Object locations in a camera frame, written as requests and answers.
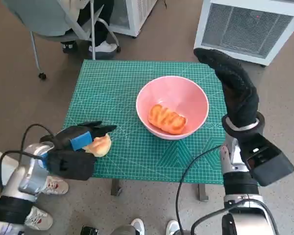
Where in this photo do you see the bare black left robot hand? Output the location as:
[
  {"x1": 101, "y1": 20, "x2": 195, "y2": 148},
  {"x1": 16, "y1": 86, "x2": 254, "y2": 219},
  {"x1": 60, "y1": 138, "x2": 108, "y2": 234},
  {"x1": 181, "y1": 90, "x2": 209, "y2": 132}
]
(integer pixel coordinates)
[{"x1": 39, "y1": 121, "x2": 118, "y2": 151}]

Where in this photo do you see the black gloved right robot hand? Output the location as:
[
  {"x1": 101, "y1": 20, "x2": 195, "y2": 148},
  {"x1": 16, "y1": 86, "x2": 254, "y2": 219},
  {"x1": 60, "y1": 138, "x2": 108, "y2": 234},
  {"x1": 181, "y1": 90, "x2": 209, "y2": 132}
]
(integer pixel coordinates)
[{"x1": 193, "y1": 47, "x2": 260, "y2": 129}]

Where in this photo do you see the round toy bread bun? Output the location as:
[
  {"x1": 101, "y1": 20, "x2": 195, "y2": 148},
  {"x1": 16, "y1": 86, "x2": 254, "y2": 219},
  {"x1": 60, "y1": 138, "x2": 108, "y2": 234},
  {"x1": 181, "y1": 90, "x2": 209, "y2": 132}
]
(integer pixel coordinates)
[{"x1": 84, "y1": 133, "x2": 113, "y2": 157}]

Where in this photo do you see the pink bowl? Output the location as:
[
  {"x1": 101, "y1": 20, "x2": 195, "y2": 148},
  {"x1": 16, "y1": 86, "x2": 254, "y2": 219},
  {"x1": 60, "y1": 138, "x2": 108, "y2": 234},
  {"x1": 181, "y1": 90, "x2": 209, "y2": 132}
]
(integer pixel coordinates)
[{"x1": 136, "y1": 75, "x2": 210, "y2": 141}]

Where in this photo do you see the long striped toy bread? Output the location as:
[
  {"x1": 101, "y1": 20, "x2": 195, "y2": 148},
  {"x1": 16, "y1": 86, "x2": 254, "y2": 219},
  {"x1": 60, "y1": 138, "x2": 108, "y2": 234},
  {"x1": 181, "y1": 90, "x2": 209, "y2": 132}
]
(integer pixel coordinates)
[{"x1": 147, "y1": 104, "x2": 188, "y2": 135}]

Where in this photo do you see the person's white red sneaker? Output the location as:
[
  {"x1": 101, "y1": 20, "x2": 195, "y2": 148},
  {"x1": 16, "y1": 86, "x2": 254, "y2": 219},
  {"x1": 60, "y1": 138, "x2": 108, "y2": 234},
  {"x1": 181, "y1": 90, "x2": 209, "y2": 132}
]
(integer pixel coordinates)
[
  {"x1": 41, "y1": 175, "x2": 70, "y2": 196},
  {"x1": 24, "y1": 206, "x2": 54, "y2": 231}
]

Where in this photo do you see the large white mesh cabinet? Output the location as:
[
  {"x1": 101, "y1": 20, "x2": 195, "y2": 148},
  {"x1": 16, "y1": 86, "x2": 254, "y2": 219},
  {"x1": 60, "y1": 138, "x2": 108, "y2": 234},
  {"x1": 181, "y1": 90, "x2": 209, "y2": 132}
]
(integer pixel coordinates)
[{"x1": 194, "y1": 0, "x2": 294, "y2": 66}]

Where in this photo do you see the green cutting mat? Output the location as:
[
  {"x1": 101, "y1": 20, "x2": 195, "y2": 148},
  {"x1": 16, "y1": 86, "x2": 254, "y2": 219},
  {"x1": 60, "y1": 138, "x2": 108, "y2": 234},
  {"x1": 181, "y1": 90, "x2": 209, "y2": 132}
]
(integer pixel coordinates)
[{"x1": 61, "y1": 59, "x2": 228, "y2": 185}]

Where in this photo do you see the black box device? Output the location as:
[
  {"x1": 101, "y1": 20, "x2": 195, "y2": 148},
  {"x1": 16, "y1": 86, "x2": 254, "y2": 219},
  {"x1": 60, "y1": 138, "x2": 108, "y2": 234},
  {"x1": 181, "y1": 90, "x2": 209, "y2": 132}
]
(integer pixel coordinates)
[{"x1": 80, "y1": 225, "x2": 98, "y2": 235}]

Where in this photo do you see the white shoe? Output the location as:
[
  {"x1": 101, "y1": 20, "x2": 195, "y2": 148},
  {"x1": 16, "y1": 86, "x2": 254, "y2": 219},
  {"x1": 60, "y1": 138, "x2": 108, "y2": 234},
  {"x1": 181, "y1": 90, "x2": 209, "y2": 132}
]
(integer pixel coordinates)
[
  {"x1": 166, "y1": 219, "x2": 181, "y2": 235},
  {"x1": 130, "y1": 218, "x2": 145, "y2": 235}
]

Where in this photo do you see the seated person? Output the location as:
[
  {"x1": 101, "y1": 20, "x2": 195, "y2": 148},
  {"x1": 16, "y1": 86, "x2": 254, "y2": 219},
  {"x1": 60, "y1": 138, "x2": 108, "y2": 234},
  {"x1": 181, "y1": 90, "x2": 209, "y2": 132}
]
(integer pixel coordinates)
[{"x1": 63, "y1": 0, "x2": 120, "y2": 53}]

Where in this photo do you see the grey office chair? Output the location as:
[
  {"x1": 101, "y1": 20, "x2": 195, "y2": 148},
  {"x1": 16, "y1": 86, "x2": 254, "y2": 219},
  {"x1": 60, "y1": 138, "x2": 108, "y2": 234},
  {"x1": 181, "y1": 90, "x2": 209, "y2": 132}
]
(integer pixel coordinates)
[{"x1": 2, "y1": 0, "x2": 122, "y2": 80}]

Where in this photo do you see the small white mesh cabinet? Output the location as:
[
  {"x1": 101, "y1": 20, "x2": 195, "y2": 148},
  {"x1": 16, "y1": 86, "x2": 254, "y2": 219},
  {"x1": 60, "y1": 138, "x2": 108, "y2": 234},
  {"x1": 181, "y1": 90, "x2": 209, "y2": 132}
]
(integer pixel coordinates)
[{"x1": 110, "y1": 0, "x2": 159, "y2": 37}]

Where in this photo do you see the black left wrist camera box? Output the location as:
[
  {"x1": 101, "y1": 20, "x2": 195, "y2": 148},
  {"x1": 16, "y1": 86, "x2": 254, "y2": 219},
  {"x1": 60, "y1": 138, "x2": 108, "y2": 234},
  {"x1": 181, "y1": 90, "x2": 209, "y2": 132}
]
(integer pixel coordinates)
[{"x1": 43, "y1": 149, "x2": 98, "y2": 181}]

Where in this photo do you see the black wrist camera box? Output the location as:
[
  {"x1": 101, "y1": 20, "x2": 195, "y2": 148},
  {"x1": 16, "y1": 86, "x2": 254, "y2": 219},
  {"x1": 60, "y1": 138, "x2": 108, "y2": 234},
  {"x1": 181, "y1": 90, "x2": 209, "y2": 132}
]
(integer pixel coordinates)
[
  {"x1": 239, "y1": 133, "x2": 294, "y2": 187},
  {"x1": 43, "y1": 149, "x2": 98, "y2": 181}
]

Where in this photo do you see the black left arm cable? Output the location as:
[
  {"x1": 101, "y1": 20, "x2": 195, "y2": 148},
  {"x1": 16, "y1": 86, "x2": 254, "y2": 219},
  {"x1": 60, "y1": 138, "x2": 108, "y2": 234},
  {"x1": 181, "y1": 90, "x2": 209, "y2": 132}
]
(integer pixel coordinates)
[
  {"x1": 0, "y1": 150, "x2": 49, "y2": 190},
  {"x1": 22, "y1": 123, "x2": 56, "y2": 152}
]

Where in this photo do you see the black table leg bracket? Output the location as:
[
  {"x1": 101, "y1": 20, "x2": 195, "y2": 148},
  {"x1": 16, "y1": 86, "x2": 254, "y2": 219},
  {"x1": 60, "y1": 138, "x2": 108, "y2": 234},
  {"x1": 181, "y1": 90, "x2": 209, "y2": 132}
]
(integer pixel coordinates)
[
  {"x1": 110, "y1": 179, "x2": 123, "y2": 196},
  {"x1": 197, "y1": 184, "x2": 209, "y2": 202}
]

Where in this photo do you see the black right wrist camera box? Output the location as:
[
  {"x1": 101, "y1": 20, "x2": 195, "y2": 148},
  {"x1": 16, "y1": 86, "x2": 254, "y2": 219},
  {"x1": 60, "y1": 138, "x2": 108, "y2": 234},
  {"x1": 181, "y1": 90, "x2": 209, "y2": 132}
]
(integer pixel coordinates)
[{"x1": 239, "y1": 133, "x2": 294, "y2": 187}]

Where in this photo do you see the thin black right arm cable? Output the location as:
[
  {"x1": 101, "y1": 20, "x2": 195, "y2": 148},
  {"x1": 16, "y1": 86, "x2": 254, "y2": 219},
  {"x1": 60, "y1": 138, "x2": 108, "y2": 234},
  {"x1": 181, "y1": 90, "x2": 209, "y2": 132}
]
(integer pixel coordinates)
[{"x1": 175, "y1": 144, "x2": 222, "y2": 235}]

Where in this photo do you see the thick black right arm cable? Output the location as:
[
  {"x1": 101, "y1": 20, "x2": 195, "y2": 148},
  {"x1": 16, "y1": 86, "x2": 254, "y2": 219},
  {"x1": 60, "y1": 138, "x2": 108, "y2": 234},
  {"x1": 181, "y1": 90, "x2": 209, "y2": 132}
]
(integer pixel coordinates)
[{"x1": 190, "y1": 198, "x2": 280, "y2": 235}]

